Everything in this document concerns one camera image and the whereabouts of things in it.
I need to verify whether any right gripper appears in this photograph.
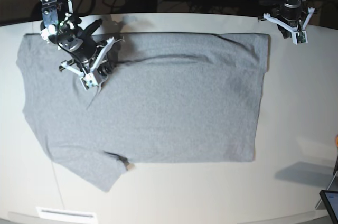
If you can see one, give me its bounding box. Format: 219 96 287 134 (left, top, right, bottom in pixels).
65 39 118 76

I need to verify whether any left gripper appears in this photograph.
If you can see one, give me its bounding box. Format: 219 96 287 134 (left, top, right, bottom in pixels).
279 0 302 39

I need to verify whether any grey T-shirt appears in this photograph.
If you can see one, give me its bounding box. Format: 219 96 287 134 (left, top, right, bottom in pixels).
16 33 269 192

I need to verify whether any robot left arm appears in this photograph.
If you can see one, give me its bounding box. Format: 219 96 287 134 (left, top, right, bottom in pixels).
263 0 315 44

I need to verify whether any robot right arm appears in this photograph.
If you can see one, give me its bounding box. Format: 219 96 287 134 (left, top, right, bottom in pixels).
40 0 114 77

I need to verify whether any white paper label strip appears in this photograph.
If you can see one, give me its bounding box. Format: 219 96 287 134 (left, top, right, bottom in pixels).
36 207 98 223

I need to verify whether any tablet with stand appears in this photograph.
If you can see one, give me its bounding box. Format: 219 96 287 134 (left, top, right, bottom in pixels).
315 160 337 224

